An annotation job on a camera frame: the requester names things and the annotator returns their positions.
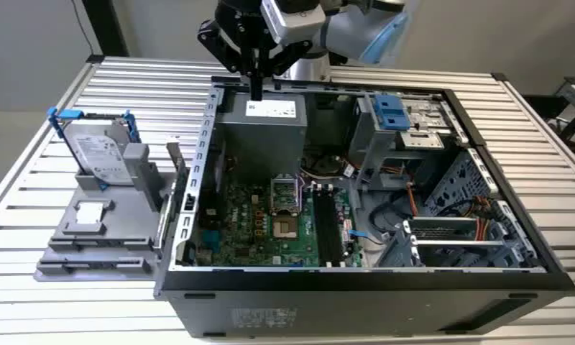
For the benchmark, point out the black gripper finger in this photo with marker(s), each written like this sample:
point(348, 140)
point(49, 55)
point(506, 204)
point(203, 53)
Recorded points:
point(223, 46)
point(287, 57)

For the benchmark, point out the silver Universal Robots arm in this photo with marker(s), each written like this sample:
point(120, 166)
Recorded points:
point(344, 28)

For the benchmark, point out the black RAM slot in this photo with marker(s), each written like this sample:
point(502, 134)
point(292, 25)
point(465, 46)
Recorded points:
point(326, 226)
point(338, 226)
point(319, 226)
point(331, 226)

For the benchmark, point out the grey power supply unit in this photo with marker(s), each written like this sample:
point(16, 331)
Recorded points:
point(263, 143)

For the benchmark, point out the blue drive latch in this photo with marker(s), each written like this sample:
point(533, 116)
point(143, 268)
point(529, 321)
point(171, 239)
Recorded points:
point(389, 111)

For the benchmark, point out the black table corner cap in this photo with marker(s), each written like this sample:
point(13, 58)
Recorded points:
point(96, 58)
point(498, 76)

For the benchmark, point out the black round fan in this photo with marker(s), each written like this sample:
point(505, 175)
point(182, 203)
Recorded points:
point(326, 165)

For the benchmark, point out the grey metal drive cage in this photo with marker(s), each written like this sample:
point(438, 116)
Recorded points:
point(374, 151)

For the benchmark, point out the thin locking lever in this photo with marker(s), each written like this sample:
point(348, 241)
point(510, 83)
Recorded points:
point(299, 194)

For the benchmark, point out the hard disk in blue carrier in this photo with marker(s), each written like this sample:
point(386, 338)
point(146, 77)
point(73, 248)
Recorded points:
point(100, 151)

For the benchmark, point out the CPU socket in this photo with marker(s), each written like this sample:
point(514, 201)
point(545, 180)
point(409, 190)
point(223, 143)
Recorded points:
point(286, 228)

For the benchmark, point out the green motherboard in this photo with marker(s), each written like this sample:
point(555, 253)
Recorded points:
point(239, 230)

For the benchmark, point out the perforated metal panel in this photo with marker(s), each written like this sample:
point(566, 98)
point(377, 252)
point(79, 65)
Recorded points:
point(461, 179)

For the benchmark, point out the grey parts rack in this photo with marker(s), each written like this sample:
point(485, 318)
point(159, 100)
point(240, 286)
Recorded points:
point(124, 223)

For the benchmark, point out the blue expansion slot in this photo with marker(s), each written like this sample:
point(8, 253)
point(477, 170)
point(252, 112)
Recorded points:
point(211, 240)

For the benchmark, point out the silver CPU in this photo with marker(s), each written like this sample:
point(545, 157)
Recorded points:
point(89, 212)

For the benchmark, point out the metal disk bay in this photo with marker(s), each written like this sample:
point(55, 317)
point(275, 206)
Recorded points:
point(455, 243)

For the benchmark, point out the black open PC case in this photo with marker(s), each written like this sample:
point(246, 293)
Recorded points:
point(316, 309)

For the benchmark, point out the grey white wrist camera box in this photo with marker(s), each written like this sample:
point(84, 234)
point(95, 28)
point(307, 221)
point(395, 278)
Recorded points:
point(292, 21)

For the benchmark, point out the black frame post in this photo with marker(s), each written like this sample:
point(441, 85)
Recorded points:
point(112, 32)

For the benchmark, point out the graphics card with metal bracket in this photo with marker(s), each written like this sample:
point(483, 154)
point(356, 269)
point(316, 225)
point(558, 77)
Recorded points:
point(179, 179)

